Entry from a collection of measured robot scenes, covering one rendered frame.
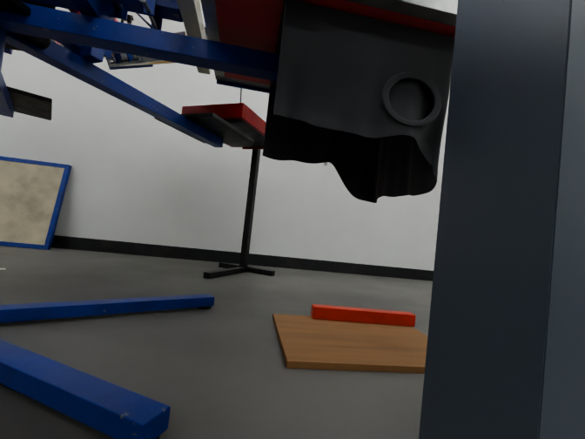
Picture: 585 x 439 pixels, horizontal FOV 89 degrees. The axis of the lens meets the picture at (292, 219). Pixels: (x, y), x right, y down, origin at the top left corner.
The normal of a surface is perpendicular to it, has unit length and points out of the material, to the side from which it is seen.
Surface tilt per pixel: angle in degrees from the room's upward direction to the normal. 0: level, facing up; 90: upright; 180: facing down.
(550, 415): 90
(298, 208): 90
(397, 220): 90
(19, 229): 79
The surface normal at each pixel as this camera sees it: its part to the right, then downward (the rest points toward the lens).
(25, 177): 0.18, -0.21
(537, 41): -0.97, -0.11
